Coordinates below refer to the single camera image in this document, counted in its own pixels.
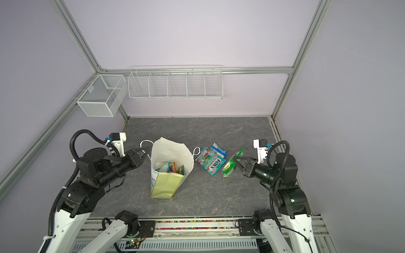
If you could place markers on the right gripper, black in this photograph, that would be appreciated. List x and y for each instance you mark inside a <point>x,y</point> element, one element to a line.
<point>248,169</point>

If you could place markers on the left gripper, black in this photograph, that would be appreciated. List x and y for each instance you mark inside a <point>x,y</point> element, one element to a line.
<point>135,158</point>

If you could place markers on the yellow green Fox's bag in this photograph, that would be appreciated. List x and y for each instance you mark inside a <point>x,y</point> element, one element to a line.
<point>230,165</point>

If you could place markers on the teal white candy bag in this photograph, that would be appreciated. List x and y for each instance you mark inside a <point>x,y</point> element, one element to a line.
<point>165,168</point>

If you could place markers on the teal Fox's mint bag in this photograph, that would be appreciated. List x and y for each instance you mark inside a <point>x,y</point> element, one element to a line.
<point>210,160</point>

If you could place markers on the paper bag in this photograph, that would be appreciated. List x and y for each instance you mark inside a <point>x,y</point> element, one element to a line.
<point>164,185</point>

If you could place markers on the green snack bag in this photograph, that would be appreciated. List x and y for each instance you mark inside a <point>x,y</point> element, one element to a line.
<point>182,170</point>

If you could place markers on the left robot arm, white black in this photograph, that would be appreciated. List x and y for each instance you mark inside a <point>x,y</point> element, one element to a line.
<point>94,172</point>

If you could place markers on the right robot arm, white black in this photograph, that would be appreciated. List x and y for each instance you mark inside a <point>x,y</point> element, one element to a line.
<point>287,224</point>

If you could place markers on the blue snack packet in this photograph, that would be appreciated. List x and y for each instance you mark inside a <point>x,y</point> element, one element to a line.
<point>223,153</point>

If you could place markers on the white mesh basket, small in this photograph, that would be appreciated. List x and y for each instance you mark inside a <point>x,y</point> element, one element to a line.
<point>103,96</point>

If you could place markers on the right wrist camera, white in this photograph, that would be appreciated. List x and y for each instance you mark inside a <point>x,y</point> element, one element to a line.
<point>262,146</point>

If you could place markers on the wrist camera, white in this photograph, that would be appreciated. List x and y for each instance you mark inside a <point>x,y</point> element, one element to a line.
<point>117,139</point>
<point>262,146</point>

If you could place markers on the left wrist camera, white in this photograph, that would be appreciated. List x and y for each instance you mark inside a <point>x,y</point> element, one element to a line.
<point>117,139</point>

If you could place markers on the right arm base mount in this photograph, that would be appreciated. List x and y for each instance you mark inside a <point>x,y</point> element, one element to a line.
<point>246,227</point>

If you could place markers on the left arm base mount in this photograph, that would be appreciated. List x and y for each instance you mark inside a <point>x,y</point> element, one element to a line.
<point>143,229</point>

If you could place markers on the white wire basket, long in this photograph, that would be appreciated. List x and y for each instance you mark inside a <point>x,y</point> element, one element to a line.
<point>176,82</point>

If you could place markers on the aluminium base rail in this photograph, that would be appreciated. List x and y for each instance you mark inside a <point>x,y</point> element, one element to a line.
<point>192,228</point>

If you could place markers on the white vented cable duct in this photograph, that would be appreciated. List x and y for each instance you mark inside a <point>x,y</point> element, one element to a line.
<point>238,245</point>

